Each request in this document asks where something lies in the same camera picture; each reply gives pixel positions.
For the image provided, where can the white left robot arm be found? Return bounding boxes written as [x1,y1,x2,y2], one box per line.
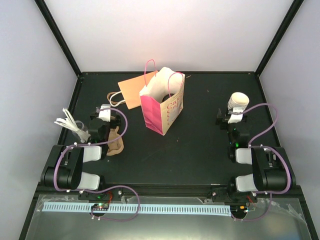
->
[40,110,123,200]

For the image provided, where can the black frame post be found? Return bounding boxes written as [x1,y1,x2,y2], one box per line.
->
[34,0,82,76]
[254,0,304,77]

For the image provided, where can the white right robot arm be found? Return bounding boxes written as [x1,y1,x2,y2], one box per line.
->
[215,109,297,202]

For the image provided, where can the black cup lid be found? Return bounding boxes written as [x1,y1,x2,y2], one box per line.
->
[162,94,172,103]

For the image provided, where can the stack of paper cups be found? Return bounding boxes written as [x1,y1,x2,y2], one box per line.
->
[227,92,250,111]

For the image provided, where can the white straws bundle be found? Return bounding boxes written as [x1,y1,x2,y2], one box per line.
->
[54,108,90,143]

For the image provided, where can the cream cakes paper bag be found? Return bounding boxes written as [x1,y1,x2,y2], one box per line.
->
[139,67,186,136]

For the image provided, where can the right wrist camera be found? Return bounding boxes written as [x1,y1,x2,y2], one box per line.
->
[227,107,244,124]

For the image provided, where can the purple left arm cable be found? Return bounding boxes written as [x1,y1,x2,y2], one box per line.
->
[53,107,129,192]

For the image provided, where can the light blue cable duct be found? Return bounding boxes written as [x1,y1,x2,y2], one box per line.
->
[42,202,231,217]

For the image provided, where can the black frame post right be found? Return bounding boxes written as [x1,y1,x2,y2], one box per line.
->
[254,0,304,77]

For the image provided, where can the black frame post left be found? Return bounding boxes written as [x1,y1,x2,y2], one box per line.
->
[34,0,82,76]

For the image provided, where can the plain brown paper bag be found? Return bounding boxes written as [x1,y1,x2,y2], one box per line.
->
[107,70,158,110]

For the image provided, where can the brown pulp cup carriers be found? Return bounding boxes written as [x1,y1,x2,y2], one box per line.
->
[106,126,124,156]

